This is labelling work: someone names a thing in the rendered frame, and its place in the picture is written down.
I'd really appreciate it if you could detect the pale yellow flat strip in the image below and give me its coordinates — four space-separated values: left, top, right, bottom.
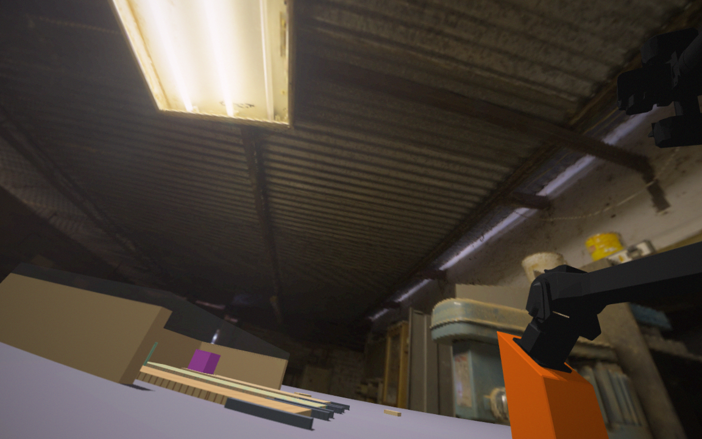
146 362 327 409

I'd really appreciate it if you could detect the purple cube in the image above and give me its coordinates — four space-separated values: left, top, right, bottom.
188 349 221 374

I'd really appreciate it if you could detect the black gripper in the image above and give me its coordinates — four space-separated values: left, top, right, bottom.
640 27 702 148

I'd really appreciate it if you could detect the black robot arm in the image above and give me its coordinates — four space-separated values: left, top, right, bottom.
513 59 702 373

